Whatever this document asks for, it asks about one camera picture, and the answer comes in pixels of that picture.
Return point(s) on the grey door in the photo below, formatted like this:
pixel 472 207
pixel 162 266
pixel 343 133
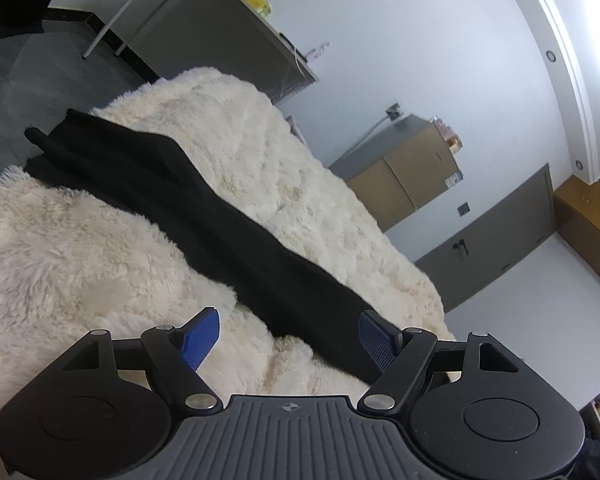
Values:
pixel 490 250

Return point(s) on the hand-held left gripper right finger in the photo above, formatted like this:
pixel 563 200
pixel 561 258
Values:
pixel 377 342

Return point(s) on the dark wall switch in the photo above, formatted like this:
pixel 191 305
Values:
pixel 463 209

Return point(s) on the pink handheld appliance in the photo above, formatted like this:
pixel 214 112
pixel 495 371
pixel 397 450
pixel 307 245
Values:
pixel 296 130

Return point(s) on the wall socket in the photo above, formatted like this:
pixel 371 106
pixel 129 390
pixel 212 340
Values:
pixel 393 111

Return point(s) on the grey folding table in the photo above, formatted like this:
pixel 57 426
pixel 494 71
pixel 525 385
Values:
pixel 230 25

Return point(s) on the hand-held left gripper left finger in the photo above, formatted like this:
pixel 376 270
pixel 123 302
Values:
pixel 200 337

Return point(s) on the brown wooden cabinet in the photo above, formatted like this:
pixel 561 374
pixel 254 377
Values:
pixel 595 230

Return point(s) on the yellow box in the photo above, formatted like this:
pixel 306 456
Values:
pixel 257 2

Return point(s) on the clear pump bottle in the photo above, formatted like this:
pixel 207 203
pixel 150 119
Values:
pixel 317 51

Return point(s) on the cream fluffy blanket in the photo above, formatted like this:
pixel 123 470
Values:
pixel 305 185

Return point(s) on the black pants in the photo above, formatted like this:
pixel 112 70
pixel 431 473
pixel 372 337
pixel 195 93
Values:
pixel 205 210

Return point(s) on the cluster of small containers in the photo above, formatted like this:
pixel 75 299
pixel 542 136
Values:
pixel 447 135

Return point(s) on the tan two-door cabinet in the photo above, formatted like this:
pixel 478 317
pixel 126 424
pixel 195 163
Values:
pixel 395 185

